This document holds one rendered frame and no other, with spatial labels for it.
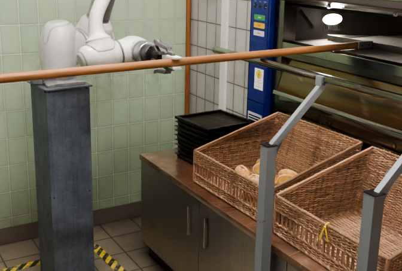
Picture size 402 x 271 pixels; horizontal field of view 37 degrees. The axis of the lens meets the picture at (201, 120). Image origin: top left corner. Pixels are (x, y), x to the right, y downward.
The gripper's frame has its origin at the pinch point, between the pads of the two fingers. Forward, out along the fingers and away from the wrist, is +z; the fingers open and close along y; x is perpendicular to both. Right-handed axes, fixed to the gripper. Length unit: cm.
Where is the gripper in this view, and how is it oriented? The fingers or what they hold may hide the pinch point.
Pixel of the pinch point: (173, 61)
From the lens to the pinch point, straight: 218.5
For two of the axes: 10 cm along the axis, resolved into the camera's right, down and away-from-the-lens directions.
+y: -0.3, 9.6, 2.6
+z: 5.2, 2.4, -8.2
